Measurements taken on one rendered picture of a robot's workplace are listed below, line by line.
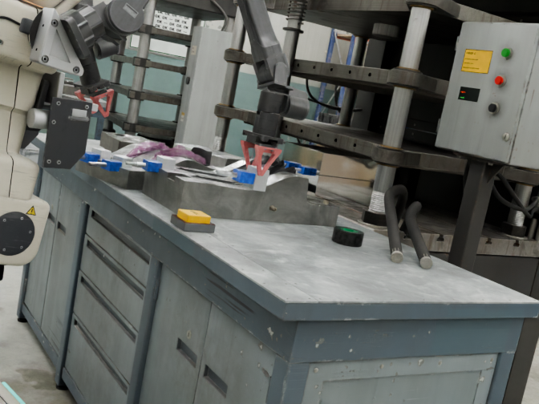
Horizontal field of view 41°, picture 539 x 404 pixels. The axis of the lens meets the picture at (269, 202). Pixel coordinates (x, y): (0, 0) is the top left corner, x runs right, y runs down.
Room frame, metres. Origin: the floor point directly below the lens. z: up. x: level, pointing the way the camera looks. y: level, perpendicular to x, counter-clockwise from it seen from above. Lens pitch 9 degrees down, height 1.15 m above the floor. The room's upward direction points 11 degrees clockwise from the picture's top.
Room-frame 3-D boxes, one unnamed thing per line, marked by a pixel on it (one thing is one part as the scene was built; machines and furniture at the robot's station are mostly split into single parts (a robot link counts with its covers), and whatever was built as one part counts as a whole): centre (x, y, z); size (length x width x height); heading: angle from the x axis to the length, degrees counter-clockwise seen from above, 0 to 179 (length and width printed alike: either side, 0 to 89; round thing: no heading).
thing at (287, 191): (2.01, 0.08, 0.87); 0.50 x 0.26 x 0.14; 123
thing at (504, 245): (2.98, -0.34, 0.76); 1.30 x 0.84 x 0.07; 33
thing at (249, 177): (1.73, 0.08, 0.93); 0.13 x 0.05 x 0.05; 122
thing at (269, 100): (1.76, 0.04, 1.12); 0.07 x 0.06 x 0.07; 122
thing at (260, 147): (1.74, 0.04, 0.99); 0.07 x 0.07 x 0.09; 32
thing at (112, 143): (2.67, 0.53, 0.84); 0.20 x 0.15 x 0.07; 123
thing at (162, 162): (1.91, 0.34, 0.89); 0.13 x 0.05 x 0.05; 122
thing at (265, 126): (1.75, 0.05, 1.06); 0.10 x 0.07 x 0.07; 32
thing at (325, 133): (2.97, -0.35, 0.96); 1.29 x 0.83 x 0.18; 33
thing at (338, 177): (2.90, -0.30, 0.87); 0.50 x 0.27 x 0.17; 123
